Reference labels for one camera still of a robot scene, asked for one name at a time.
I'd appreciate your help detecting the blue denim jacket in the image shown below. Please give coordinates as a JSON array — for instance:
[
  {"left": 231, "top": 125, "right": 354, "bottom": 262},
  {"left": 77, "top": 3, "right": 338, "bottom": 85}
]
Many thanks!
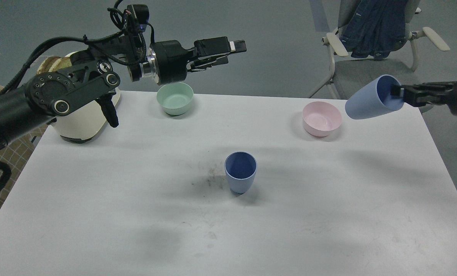
[{"left": 338, "top": 0, "right": 408, "bottom": 60}]

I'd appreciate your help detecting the cream white toaster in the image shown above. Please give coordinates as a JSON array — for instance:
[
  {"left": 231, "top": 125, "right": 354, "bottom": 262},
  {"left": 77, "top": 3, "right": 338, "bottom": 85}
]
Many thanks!
[{"left": 50, "top": 52, "right": 107, "bottom": 144}]

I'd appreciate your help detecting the light blue cup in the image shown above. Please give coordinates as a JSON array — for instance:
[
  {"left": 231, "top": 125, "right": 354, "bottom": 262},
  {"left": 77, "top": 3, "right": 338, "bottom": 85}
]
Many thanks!
[
  {"left": 224, "top": 151, "right": 258, "bottom": 194},
  {"left": 345, "top": 74, "right": 404, "bottom": 120}
]

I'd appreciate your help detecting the pink bowl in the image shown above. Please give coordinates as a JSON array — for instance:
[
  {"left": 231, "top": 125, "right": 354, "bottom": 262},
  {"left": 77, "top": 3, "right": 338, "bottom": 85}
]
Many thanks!
[{"left": 302, "top": 101, "right": 342, "bottom": 137}]

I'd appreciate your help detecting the grey office chair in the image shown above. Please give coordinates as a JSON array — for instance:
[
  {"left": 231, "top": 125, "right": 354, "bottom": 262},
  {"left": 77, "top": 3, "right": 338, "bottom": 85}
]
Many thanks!
[{"left": 310, "top": 0, "right": 450, "bottom": 99}]

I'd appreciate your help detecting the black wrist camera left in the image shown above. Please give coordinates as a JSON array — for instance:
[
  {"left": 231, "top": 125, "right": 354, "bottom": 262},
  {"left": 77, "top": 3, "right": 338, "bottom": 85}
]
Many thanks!
[{"left": 125, "top": 5, "right": 150, "bottom": 33}]

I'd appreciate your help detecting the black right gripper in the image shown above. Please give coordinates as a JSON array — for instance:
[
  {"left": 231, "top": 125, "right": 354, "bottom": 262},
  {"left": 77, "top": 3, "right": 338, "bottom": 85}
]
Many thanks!
[{"left": 390, "top": 81, "right": 457, "bottom": 117}]

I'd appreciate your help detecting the mint green bowl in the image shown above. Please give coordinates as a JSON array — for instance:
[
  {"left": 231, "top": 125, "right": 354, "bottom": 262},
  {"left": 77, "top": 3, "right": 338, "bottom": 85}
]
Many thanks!
[{"left": 156, "top": 82, "right": 194, "bottom": 116}]

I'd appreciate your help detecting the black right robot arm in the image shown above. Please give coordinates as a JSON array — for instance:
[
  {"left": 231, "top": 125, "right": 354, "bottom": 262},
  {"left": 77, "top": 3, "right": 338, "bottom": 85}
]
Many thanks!
[{"left": 390, "top": 81, "right": 457, "bottom": 117}]

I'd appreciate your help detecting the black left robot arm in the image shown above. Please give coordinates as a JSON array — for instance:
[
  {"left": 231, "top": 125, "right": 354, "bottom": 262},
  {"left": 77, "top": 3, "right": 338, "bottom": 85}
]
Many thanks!
[{"left": 0, "top": 34, "right": 247, "bottom": 192}]

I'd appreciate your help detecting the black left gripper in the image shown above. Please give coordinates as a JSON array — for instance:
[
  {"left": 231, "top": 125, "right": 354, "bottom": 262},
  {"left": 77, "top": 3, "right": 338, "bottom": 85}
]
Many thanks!
[{"left": 141, "top": 36, "right": 247, "bottom": 85}]

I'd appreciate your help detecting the front toast slice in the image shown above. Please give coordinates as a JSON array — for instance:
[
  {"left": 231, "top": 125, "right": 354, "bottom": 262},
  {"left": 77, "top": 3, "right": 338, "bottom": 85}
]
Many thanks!
[{"left": 36, "top": 56, "right": 71, "bottom": 75}]

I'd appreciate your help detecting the beige checkered cloth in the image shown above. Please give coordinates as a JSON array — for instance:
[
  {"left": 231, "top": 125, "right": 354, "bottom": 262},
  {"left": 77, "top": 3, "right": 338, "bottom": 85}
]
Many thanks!
[{"left": 0, "top": 85, "right": 48, "bottom": 209}]

